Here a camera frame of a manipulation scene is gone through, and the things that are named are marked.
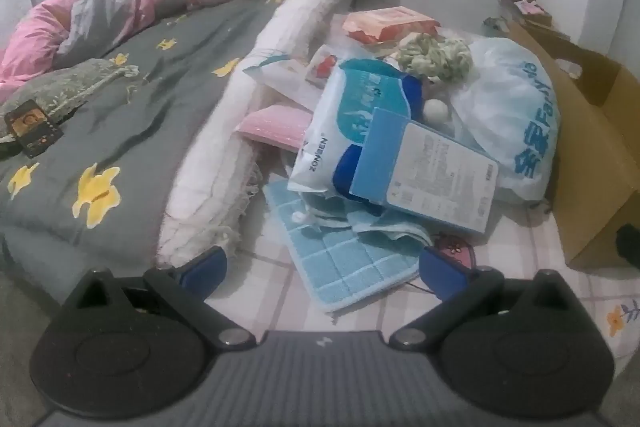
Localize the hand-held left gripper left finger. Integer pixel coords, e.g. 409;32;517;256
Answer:
62;246;253;350

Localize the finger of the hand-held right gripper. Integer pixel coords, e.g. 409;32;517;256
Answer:
616;224;640;260

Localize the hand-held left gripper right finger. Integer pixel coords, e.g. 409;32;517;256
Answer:
389;247;583;350

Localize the light blue checked towel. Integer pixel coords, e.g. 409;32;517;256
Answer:
263;179;436;313

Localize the large cardboard box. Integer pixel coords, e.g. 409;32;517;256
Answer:
502;19;640;270

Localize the pink packet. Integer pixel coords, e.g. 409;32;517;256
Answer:
235;104;313;151

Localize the pink plush toy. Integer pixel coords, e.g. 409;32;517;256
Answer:
422;99;451;125

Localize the blue and white soft pack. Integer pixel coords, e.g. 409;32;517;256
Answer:
287;59;426;208

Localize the pink flower coin purse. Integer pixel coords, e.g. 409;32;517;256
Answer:
432;234;476;268

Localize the light blue flat packet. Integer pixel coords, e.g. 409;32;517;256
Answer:
348;107;501;235

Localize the grey blanket with yellow flowers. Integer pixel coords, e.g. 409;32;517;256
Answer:
0;0;296;253

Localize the white plastic bag blue print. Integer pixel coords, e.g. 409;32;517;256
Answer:
450;34;561;205

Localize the green and white woolly toy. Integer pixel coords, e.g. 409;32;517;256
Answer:
397;32;473;84

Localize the small black orange box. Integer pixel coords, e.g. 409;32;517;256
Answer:
4;99;65;158

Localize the grey patterned pillow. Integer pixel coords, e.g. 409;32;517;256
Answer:
0;58;141;142

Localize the orange wet wipes pack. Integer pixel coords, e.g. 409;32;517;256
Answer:
342;6;441;45

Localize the small cardboard box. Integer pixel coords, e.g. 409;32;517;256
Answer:
492;0;556;28

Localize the white fluffy blanket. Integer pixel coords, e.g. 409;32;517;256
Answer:
157;0;361;265

